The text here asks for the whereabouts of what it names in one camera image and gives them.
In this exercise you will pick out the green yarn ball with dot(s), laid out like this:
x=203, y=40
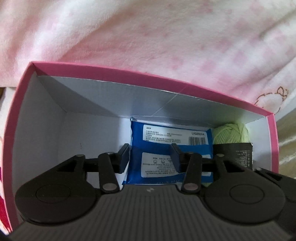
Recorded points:
x=231, y=133

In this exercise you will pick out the pink plaid cartoon pillow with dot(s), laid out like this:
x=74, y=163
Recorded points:
x=245, y=49

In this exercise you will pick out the pink cardboard box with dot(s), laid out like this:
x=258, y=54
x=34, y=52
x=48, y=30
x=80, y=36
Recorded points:
x=63, y=109

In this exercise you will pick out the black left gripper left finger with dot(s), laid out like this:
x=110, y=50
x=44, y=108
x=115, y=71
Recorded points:
x=107, y=165

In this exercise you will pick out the beige satin curtain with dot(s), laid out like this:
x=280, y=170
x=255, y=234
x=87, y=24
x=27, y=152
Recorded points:
x=286, y=129

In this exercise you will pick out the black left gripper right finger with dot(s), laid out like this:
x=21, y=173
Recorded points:
x=200, y=172

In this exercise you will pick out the blue tissue pack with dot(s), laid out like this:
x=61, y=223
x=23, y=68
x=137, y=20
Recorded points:
x=159, y=154

